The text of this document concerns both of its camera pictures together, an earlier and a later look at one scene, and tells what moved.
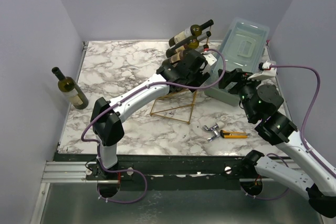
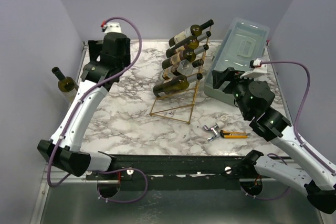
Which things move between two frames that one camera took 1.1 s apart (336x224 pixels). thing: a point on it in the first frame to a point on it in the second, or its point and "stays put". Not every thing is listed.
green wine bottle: [175, 56] stays put
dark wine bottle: [68, 87] stays put
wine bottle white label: [195, 30] stays put
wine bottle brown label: [175, 57] to [190, 44]
